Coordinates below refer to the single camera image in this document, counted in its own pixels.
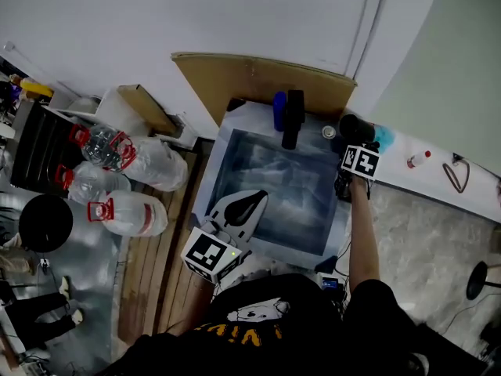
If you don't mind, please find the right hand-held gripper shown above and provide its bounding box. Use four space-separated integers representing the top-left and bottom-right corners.
333 143 381 202

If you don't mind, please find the round black stool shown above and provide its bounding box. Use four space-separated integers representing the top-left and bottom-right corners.
18 193 74 254

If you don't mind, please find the person's right forearm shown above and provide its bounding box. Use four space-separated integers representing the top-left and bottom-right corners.
347 175 381 294

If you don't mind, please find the yellow container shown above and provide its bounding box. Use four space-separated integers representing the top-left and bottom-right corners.
18 77 55 99

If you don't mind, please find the black spray bottle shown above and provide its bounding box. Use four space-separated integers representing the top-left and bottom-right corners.
280 89 306 151

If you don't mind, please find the blue bottle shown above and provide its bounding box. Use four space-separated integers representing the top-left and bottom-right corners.
272 91 288 133

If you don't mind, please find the black round stand base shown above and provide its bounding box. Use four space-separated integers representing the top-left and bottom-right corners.
465 260 501 302

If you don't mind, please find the dark strap loop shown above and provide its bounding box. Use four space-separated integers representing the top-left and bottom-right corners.
442 156 471 194

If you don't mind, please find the black round object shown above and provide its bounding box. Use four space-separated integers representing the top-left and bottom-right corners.
338 113 377 147

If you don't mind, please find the black cabinet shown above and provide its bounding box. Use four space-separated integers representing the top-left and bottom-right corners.
10 100 86 196

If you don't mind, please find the person's black printed shirt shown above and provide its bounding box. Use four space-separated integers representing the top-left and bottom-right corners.
96 272 492 376

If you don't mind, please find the brown cardboard sheet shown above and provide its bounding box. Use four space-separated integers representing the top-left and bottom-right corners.
171 52 358 127

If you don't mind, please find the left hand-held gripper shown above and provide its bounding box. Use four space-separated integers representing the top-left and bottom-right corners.
180 189 270 285

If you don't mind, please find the large clear water jug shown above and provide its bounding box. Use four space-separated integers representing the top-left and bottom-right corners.
54 161 132 205
68 122 136 172
110 132 189 193
86 190 169 238

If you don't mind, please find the white open cardboard box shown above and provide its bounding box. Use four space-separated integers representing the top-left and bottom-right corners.
49 83 199 151

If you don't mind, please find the blue-grey tray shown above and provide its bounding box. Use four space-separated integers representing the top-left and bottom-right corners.
190 99 353 270

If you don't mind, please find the white ledge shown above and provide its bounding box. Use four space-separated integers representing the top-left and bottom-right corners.
366 121 501 223

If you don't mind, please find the clear bottle with red cap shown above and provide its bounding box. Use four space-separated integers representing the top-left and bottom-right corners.
405 150 432 170

